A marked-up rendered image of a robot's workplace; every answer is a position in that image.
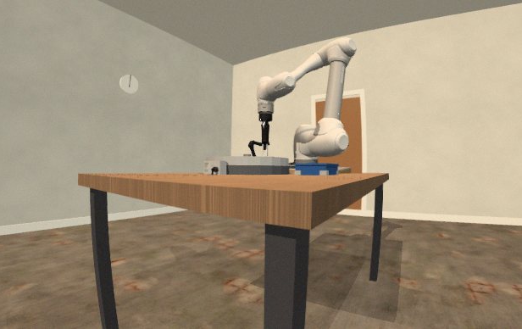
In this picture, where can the blue square tray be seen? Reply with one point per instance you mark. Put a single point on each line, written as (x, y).
(316, 169)

